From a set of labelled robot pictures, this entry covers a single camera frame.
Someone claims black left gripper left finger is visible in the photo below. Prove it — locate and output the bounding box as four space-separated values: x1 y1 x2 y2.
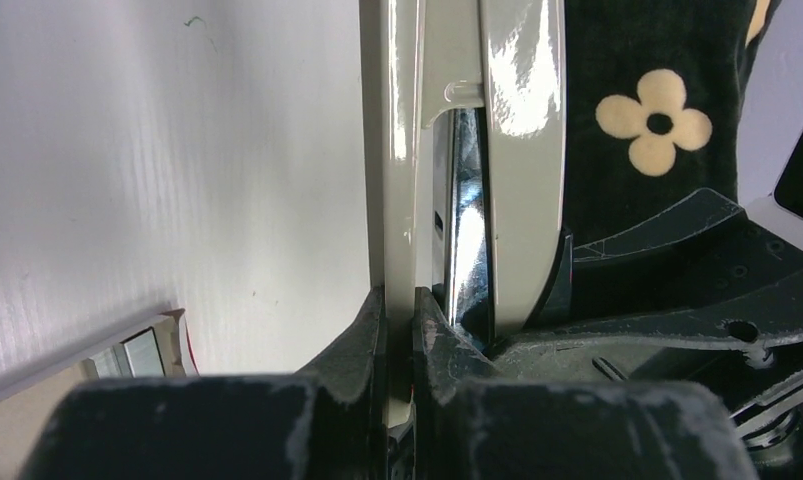
20 288 388 479

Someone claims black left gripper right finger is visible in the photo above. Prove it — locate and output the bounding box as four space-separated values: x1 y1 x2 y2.
412 287 757 479

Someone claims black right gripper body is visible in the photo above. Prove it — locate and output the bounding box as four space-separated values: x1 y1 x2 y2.
569 218 803 452

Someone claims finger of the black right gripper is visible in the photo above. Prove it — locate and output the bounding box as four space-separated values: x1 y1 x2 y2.
493 268 803 360
573 188 744 264

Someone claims beige black stapler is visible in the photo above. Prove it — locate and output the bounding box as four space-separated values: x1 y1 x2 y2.
359 1 571 427

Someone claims black floral plush pillow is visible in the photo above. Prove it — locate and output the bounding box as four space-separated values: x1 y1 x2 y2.
563 0 778 245

